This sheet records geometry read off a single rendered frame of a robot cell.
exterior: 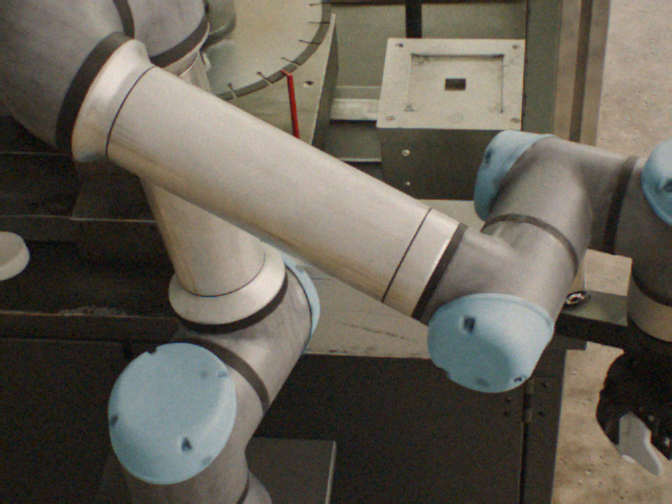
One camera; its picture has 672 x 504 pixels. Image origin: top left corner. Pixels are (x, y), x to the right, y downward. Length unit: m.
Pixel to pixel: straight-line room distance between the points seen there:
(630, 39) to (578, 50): 1.99
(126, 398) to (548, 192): 0.45
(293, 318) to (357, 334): 0.20
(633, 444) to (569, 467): 1.15
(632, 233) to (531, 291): 0.11
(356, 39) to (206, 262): 0.83
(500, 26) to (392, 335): 0.67
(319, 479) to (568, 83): 0.49
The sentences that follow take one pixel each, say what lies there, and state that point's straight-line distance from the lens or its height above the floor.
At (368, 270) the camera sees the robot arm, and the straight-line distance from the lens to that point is 0.85.
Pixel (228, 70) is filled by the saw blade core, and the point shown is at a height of 0.95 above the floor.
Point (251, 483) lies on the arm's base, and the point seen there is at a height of 0.82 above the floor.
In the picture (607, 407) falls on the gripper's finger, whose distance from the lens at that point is 1.09.
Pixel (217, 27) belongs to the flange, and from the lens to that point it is 1.59.
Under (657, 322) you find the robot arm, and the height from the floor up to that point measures 1.13.
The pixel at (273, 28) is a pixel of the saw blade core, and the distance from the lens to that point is 1.59.
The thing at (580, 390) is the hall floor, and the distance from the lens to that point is 2.39.
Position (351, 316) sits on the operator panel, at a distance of 1.40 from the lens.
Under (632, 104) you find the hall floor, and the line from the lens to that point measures 3.00.
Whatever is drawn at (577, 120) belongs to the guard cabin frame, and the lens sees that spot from 1.27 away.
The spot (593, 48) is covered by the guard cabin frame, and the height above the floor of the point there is 1.15.
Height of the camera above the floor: 1.85
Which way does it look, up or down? 45 degrees down
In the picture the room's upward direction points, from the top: 5 degrees counter-clockwise
